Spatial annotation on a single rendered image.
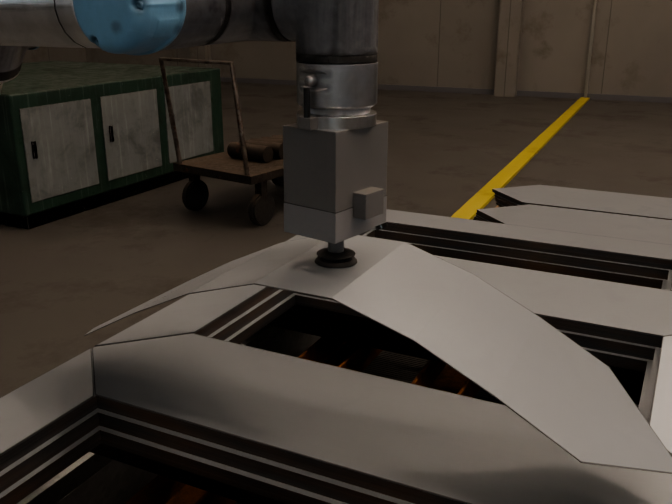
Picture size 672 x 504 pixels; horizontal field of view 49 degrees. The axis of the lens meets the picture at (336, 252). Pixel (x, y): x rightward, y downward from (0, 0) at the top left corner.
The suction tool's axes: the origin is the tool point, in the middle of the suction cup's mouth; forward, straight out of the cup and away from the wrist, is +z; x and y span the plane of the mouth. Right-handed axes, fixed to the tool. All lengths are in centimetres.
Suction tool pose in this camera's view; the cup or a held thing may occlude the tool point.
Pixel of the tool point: (335, 272)
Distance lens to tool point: 74.1
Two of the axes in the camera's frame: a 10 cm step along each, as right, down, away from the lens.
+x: -7.9, -2.0, 5.8
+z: 0.0, 9.5, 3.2
